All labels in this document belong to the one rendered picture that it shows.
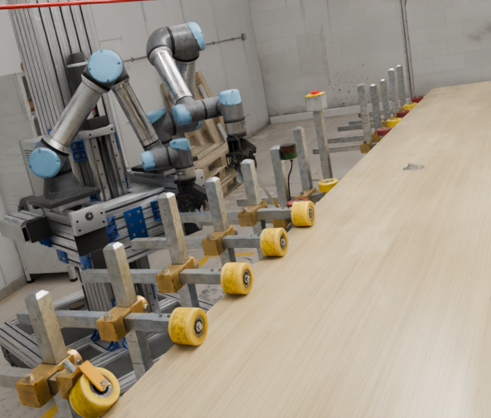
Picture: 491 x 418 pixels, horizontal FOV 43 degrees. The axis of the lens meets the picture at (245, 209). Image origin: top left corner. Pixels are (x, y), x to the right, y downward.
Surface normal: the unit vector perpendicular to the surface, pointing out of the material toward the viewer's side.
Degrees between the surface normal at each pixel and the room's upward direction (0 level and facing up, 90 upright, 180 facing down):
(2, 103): 90
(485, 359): 0
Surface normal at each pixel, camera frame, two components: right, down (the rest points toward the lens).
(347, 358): -0.18, -0.94
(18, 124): -0.33, 0.32
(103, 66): 0.20, 0.14
